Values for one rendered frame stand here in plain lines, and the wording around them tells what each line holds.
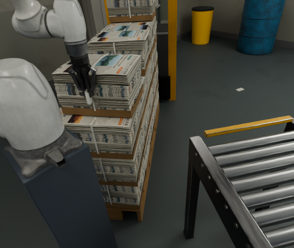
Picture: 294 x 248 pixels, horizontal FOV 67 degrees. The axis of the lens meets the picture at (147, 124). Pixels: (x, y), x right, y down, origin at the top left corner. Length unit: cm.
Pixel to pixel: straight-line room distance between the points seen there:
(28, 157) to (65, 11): 53
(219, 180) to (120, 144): 53
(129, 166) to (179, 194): 67
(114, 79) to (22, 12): 42
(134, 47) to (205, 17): 359
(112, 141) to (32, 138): 57
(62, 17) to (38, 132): 47
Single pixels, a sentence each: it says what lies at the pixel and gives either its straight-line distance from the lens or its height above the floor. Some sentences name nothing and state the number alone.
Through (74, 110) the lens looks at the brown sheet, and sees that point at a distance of 120.
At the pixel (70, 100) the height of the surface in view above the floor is 92.
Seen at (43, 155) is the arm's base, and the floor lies 103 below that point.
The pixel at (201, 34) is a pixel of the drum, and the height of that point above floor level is 21.
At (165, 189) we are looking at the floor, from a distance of 183.
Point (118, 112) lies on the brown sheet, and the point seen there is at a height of 87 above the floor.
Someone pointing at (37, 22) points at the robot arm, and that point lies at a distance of 100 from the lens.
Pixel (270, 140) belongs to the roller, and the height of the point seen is 79.
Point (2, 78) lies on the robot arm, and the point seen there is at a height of 126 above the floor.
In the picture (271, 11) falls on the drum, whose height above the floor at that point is 72.
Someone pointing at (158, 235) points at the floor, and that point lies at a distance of 163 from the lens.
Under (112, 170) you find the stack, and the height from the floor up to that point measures 50.
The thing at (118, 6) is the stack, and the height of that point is 119.
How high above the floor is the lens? 145
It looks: 36 degrees down
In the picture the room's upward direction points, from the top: 4 degrees counter-clockwise
